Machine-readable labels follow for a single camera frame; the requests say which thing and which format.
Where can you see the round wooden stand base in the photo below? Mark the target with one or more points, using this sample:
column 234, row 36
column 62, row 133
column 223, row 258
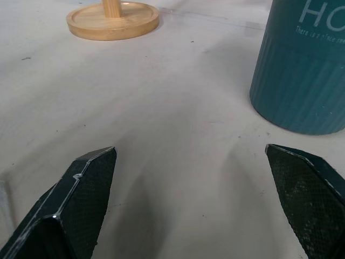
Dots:
column 113, row 21

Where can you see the teal ribbed ceramic cup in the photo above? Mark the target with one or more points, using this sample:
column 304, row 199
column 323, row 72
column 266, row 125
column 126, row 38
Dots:
column 299, row 78

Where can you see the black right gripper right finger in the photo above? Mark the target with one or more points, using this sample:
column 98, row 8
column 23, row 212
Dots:
column 307, row 194

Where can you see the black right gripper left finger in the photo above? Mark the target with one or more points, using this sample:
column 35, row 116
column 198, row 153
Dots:
column 67, row 207

